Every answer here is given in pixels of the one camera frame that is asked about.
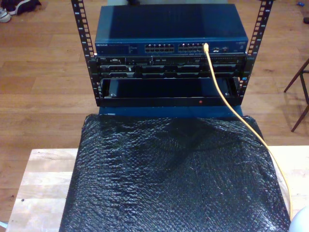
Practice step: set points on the black empty rack tray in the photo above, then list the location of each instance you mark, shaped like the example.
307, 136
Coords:
169, 100

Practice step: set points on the black Dell rack server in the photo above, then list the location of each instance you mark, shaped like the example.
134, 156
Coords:
169, 70

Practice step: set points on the black bubble wrap mat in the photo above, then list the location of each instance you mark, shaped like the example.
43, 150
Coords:
144, 193

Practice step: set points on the brown wooden chair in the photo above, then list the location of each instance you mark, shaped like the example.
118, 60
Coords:
296, 77

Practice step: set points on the dark sneaker white sole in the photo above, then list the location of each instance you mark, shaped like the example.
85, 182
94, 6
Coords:
26, 7

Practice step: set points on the small blue object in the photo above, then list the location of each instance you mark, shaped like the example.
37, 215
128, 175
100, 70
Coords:
300, 4

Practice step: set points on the blue rack base plate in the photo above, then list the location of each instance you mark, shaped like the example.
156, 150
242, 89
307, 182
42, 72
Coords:
169, 111

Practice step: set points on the blue Netgear network switch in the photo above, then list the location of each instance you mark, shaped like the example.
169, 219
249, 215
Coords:
169, 24

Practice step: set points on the black perforated rack post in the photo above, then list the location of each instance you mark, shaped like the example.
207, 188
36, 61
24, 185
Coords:
259, 26
83, 31

